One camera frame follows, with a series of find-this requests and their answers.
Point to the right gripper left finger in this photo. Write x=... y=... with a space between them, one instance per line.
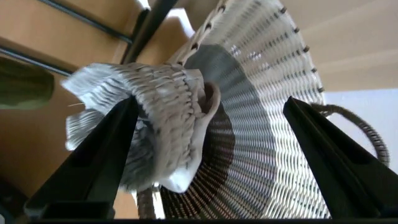
x=93 y=174

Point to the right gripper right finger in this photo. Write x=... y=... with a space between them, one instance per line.
x=348 y=174

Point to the pale grey garment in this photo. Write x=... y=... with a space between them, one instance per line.
x=168 y=109

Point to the green long-sleeved shirt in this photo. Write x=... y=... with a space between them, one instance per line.
x=25 y=84

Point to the white laundry basket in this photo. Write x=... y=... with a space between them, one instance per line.
x=264 y=140

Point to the black clothes rack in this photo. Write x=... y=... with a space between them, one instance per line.
x=149 y=31

